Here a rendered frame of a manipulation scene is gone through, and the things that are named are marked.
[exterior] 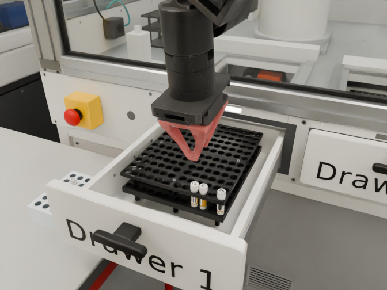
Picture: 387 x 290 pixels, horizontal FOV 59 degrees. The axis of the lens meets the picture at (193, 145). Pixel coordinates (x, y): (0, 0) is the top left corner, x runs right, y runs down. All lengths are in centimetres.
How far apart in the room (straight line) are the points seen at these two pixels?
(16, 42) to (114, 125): 58
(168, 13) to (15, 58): 99
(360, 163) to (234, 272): 33
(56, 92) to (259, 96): 51
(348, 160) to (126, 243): 41
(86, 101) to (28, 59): 58
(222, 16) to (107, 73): 48
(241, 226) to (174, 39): 25
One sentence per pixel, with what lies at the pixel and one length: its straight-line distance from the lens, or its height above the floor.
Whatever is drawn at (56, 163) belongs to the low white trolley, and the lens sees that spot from 88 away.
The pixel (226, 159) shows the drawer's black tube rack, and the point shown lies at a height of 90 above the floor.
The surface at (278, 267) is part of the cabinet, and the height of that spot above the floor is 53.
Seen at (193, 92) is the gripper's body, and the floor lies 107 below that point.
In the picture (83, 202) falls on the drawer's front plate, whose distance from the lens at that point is 49.
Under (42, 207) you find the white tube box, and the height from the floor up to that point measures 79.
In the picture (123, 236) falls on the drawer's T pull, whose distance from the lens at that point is 44.
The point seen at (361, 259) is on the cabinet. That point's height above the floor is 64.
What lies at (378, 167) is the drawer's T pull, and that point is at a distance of 62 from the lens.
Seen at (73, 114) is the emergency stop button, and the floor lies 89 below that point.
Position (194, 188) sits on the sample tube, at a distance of 51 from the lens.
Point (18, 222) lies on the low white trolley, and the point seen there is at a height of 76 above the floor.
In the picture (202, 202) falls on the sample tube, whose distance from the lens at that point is 52.
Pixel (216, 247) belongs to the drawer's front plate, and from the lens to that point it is 41.
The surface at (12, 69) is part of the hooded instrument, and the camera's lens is 132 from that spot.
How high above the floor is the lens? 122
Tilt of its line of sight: 31 degrees down
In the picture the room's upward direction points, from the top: straight up
